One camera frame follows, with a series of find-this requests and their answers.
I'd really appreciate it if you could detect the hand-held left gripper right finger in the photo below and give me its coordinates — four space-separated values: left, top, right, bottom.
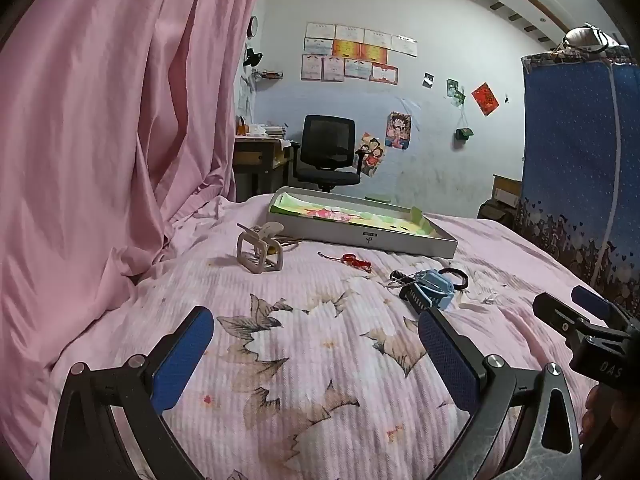
417 307 583 480

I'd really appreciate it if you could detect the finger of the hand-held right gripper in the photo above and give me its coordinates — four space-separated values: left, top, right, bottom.
532 292 591 346
571 285 638 333

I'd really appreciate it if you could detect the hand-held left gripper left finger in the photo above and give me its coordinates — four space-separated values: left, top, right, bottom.
50 305 216 480

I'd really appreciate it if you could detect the beige hair claw clip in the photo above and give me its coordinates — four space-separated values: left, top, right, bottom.
236 221 285 276

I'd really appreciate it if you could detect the grey shallow box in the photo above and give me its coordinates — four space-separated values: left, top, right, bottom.
266 186 459 259

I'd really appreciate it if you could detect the person's right hand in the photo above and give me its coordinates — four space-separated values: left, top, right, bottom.
580 384 617 438

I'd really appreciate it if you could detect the clear hair clip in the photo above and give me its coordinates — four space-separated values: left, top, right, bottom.
457 285 501 313

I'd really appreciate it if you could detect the blue hair claw clip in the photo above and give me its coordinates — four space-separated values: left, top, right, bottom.
411 269 457 311

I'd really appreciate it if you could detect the cardboard box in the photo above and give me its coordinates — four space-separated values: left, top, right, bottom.
492 174 525 208

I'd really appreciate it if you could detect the red small hair clip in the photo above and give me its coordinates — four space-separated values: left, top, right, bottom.
318 251 373 273

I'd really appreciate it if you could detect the blue patterned curtain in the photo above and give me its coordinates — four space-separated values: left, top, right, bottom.
520 45 640 318

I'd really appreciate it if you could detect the colourful printed cloth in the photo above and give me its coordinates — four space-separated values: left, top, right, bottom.
272 195 446 238

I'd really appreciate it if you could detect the wooden desk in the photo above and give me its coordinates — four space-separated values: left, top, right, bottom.
234 135 293 203

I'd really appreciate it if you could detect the cartoon family poster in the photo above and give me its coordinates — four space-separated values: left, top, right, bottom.
356 132 388 177

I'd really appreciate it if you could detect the red paper square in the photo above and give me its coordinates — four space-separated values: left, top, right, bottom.
471 81 501 117

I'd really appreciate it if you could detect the pink curtain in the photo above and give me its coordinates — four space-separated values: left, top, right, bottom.
0 0 268 461

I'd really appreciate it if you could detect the cartoon boy poster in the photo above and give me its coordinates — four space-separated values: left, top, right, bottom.
385 111 413 150

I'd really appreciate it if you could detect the stack of books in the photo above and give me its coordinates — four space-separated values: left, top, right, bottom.
250 122 288 140

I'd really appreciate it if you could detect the black office chair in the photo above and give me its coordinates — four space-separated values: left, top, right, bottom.
291 115 362 193

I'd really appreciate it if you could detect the black hair tie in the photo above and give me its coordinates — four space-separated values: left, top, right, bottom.
439 267 470 291

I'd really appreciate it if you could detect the bag with black straps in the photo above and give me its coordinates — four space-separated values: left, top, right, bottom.
550 24 623 63

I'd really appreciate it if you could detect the group of wall certificates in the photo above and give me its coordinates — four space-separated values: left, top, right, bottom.
301 22 418 84

